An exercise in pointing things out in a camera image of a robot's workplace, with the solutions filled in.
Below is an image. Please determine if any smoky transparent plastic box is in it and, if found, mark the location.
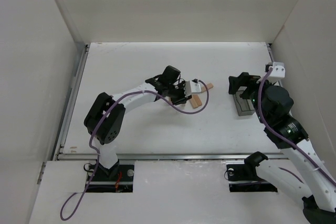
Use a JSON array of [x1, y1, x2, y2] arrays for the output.
[[233, 90, 255, 116]]

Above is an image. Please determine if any plain wood block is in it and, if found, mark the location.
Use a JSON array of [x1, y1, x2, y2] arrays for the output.
[[203, 83, 214, 89]]

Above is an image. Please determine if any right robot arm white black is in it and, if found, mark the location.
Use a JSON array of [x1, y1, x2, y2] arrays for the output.
[[227, 72, 335, 223]]

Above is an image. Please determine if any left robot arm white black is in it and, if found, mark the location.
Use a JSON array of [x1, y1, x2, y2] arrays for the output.
[[84, 66, 199, 178]]

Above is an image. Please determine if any engraved wood block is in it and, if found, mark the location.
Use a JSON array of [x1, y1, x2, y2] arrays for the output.
[[189, 94, 203, 109]]

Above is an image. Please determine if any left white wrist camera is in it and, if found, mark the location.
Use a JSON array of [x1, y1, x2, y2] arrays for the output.
[[184, 79, 202, 97]]

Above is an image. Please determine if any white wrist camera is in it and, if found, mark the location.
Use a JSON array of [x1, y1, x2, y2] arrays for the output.
[[184, 79, 202, 97], [265, 62, 286, 83]]

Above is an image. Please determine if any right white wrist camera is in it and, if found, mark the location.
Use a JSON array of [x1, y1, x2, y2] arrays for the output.
[[265, 62, 286, 83]]

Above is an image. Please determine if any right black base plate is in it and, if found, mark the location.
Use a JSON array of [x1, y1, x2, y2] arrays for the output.
[[224, 162, 278, 193]]

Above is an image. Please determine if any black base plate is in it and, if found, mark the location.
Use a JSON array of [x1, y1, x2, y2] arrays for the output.
[[83, 163, 135, 193], [224, 162, 278, 193]]

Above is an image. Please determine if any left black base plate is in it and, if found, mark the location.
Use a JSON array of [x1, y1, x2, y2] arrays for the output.
[[83, 163, 135, 193]]

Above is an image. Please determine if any aluminium table frame rail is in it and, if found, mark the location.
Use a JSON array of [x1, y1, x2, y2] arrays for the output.
[[57, 42, 283, 160]]

